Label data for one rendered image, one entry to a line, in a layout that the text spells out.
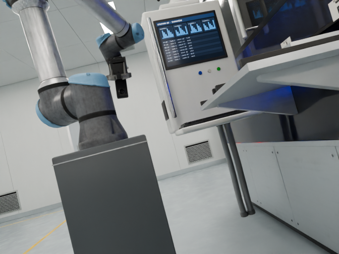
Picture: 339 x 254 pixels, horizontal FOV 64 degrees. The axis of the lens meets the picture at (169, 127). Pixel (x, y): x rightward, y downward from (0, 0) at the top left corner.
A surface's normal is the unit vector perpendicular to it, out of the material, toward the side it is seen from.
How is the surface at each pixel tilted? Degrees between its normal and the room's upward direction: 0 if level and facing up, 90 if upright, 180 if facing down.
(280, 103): 90
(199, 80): 90
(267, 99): 90
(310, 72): 90
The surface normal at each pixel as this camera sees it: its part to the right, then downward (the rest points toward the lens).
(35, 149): 0.04, -0.07
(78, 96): -0.46, 0.07
